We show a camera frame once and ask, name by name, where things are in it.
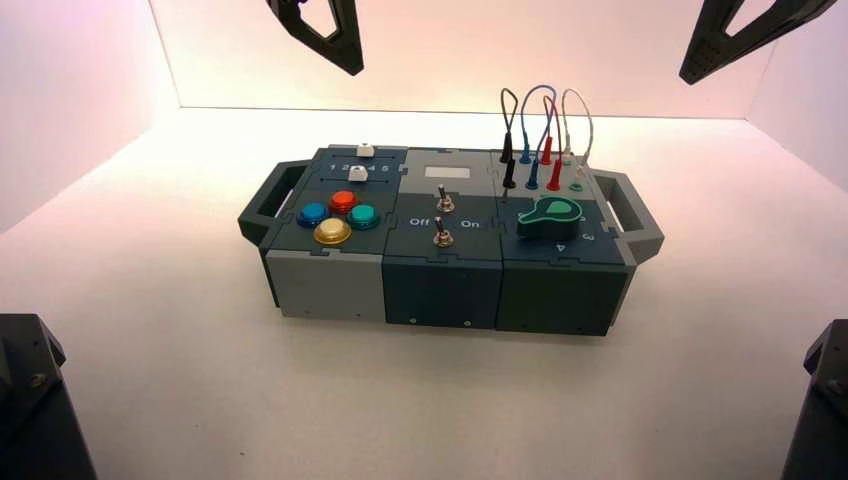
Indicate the red round push button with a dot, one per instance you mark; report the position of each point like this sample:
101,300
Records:
343,201

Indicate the yellow round push button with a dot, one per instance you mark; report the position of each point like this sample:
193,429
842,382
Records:
332,231

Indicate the metal toggle switch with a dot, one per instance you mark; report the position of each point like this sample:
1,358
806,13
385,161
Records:
444,203
443,237

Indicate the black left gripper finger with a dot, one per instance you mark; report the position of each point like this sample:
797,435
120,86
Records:
351,53

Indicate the green rotary knob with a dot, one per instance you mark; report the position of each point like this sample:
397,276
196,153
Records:
546,225

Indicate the modular grey control box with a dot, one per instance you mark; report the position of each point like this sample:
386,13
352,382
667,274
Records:
437,285

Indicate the white slider knob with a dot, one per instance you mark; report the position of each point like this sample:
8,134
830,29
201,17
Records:
364,151
358,174

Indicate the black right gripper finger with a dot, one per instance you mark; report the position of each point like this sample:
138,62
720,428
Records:
705,60

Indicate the teal round push button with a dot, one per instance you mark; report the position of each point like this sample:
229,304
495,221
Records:
363,216

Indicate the small grey display window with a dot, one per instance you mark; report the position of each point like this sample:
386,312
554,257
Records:
447,172

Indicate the blue round push button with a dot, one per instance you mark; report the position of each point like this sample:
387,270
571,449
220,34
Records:
312,214

